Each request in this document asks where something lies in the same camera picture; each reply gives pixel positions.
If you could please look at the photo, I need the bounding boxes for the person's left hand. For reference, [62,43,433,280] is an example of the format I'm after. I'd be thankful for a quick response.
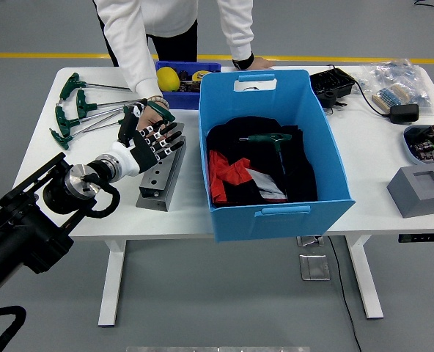
[235,56,276,70]

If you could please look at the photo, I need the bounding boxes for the person's right hand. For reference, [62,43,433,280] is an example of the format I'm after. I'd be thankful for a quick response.
[138,104,172,141]

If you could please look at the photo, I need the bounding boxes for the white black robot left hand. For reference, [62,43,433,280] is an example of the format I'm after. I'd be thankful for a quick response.
[108,98,187,177]

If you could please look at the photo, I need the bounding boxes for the small green T-handle wrench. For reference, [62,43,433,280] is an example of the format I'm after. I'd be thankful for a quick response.
[147,100,177,124]

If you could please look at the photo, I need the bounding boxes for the grey metal tool rack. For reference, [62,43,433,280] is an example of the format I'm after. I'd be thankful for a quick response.
[135,122,187,213]

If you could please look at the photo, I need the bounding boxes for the large green T-handle wrench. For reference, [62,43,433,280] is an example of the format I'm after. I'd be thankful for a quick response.
[238,133,293,180]

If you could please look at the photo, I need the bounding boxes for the large light blue box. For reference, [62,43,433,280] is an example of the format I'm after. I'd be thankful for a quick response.
[197,69,356,243]

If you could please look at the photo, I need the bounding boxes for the small dark blue bin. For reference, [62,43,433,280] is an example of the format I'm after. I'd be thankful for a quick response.
[155,60,222,111]

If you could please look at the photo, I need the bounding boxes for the yellow lemon-shaped object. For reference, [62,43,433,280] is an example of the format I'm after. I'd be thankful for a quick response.
[156,66,181,92]

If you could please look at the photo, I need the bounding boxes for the yellow tape measure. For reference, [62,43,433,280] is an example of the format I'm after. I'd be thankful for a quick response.
[191,69,215,82]

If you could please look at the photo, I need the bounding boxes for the black plastic tray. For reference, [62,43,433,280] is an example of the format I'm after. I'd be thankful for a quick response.
[309,67,357,100]

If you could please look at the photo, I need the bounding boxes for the black round cylinder part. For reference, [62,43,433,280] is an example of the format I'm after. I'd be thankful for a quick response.
[319,90,338,109]

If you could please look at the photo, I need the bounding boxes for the red cloth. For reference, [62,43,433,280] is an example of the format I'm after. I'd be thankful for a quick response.
[208,149,253,205]

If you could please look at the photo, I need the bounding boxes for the person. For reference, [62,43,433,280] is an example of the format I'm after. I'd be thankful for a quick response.
[92,0,276,141]

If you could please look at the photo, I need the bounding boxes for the black cloth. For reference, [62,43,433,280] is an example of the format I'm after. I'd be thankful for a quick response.
[205,115,319,208]

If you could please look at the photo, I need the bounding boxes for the white grey fabric piece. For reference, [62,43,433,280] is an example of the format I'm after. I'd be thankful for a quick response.
[246,168,290,202]

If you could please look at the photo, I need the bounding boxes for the beige resistor strip bundle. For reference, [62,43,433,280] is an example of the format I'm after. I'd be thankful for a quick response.
[371,83,411,114]

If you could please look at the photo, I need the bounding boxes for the clear plastic component bags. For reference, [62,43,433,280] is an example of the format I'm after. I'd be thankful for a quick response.
[355,58,433,117]

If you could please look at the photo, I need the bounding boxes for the white table leg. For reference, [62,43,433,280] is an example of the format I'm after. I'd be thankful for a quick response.
[98,240,127,328]
[345,235,385,320]

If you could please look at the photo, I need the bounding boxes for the black power adapter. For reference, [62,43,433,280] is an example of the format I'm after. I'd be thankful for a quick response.
[389,103,420,125]

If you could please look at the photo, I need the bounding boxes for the light blue dish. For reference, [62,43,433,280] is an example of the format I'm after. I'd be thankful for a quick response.
[402,124,434,167]

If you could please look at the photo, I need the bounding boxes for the small metal floor plate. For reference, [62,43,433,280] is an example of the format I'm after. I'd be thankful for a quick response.
[296,235,326,248]

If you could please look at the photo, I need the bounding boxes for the electronic parts pile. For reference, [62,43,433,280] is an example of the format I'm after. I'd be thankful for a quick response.
[403,125,434,165]

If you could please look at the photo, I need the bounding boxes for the square metal floor plate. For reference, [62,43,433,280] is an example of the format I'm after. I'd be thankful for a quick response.
[298,254,331,282]

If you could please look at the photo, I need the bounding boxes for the grey foam block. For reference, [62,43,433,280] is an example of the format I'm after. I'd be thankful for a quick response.
[386,164,434,219]

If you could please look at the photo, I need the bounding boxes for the black table control panel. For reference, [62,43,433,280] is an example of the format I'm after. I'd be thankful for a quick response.
[397,232,434,243]

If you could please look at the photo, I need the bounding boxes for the beige beaded bracelet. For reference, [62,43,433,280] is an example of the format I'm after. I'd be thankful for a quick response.
[146,95,171,110]

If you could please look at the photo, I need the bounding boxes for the short green T-handle hex wrench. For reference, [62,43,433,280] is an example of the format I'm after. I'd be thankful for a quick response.
[81,105,130,133]

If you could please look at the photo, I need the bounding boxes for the black adapter cable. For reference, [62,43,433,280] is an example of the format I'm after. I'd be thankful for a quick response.
[326,64,392,118]

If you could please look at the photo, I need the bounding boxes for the black floor cable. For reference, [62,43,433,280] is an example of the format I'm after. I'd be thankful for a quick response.
[326,236,363,352]

